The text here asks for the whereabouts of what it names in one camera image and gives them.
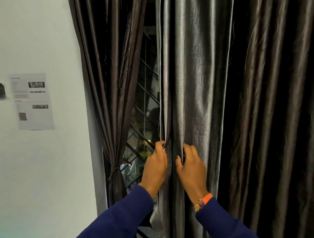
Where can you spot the tied brown curtain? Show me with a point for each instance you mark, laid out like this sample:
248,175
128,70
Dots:
115,85

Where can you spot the person's right forearm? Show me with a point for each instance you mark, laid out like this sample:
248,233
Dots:
220,220

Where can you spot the person's right hand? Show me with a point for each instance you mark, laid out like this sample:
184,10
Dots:
193,175

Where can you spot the shiny grey curtain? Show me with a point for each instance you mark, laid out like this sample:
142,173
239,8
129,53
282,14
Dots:
196,85

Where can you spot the person's left hand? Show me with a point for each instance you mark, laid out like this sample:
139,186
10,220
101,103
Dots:
153,171

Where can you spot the person's left forearm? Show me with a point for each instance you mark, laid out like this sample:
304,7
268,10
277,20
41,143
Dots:
120,213

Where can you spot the person's right thumb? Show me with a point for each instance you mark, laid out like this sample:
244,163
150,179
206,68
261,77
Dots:
179,164

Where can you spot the window with metal grille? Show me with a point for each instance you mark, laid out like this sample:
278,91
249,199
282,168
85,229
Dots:
144,127

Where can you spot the black wall fixture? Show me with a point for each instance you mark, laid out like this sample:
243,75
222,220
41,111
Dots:
2,91

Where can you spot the person's left fingers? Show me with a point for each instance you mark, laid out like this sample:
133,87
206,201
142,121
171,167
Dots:
160,148

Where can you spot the printed paper notice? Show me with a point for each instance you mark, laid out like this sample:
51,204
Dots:
32,101

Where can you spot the orange thread wristband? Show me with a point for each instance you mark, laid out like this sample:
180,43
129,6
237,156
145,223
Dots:
203,202

